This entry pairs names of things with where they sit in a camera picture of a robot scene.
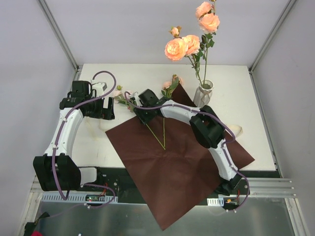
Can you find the tall peach rose stem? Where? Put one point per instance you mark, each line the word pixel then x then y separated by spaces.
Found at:
pixel 209 23

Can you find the beige faceted vase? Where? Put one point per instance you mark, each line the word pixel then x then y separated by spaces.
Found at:
pixel 203 94

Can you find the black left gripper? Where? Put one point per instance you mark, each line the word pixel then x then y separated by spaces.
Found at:
pixel 108 111

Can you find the right white cable duct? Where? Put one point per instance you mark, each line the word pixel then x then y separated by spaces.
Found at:
pixel 215 202

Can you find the cream printed ribbon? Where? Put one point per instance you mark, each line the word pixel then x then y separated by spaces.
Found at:
pixel 236 129

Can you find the red wrapping paper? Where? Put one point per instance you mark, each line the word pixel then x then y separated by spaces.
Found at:
pixel 171 170

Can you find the white cable duct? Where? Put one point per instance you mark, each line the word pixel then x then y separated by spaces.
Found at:
pixel 215 202
pixel 79 198

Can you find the small pink bud stem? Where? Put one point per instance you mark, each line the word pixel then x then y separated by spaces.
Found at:
pixel 167 90

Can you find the left white cable duct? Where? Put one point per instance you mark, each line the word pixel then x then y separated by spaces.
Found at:
pixel 79 198

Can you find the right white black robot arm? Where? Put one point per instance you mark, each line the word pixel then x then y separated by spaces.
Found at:
pixel 207 128

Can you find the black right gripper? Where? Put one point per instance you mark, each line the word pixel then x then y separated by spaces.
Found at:
pixel 139 113

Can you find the left aluminium frame post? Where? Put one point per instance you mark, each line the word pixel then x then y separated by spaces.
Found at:
pixel 58 33

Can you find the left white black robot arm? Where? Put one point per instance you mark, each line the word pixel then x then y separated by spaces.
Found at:
pixel 55 169

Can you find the red black object corner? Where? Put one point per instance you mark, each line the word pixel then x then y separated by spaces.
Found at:
pixel 29 229

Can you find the aluminium frame post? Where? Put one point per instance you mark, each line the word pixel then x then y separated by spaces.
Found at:
pixel 58 33
pixel 275 29

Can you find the aluminium front rail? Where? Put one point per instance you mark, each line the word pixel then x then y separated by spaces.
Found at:
pixel 275 188

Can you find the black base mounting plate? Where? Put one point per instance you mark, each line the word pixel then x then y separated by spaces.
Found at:
pixel 125 189

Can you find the right aluminium frame post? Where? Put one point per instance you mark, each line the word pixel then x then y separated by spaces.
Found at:
pixel 275 29

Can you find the shiny metal floor sheet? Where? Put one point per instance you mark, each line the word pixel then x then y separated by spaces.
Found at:
pixel 257 217

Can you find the large peach rose stem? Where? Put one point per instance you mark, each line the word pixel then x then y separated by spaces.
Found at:
pixel 184 47

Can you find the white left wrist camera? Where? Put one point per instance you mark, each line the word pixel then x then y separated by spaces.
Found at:
pixel 98 88

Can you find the pale pink flower stem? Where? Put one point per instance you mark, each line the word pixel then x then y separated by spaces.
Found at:
pixel 125 98

